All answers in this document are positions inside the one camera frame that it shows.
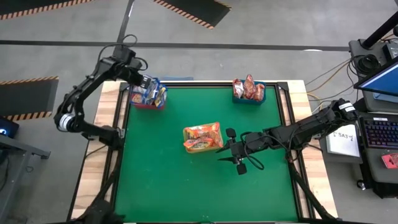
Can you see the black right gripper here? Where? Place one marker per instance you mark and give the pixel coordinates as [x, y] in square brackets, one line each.
[255, 143]

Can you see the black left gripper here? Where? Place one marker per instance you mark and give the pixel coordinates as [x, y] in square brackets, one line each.
[133, 74]

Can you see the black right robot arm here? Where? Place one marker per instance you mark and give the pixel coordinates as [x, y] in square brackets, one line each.
[311, 126]

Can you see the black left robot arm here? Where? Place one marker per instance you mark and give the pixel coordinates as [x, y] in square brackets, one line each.
[84, 87]

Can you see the red plastic bin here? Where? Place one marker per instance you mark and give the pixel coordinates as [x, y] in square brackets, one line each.
[147, 107]

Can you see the yellow translucent plastic bin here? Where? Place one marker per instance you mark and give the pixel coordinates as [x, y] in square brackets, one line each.
[203, 152]

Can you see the blue flat pad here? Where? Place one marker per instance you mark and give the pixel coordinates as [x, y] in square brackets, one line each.
[177, 78]

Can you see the blue plastic bin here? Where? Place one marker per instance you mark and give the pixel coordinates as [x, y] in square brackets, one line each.
[248, 101]

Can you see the green table mat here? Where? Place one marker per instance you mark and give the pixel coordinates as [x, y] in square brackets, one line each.
[186, 186]

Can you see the black hazard-striped floor mat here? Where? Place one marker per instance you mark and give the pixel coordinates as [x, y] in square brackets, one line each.
[25, 96]
[196, 9]
[31, 6]

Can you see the white paper note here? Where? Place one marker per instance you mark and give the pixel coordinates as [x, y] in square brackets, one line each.
[343, 140]

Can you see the grey metal desk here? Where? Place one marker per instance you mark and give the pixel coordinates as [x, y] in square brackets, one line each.
[31, 149]

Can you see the black caster wheel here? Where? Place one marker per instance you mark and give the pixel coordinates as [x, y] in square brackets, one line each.
[361, 185]

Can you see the black device blue light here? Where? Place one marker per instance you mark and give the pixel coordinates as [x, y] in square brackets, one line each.
[7, 129]

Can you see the grey equipment cart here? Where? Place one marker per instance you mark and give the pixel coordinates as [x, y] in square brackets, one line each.
[377, 174]

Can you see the black backlit keyboard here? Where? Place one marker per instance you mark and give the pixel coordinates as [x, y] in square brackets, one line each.
[384, 133]

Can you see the red card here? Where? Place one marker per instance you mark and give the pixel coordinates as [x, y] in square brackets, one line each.
[391, 161]

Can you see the laptop with blue screen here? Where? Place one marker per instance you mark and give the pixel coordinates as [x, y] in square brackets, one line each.
[382, 82]

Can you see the small black box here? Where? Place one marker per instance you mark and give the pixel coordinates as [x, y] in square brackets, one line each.
[391, 51]

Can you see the black pole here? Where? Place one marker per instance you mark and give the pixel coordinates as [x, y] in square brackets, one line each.
[379, 31]

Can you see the black aluminium table frame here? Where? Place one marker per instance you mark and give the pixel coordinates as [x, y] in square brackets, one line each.
[202, 84]

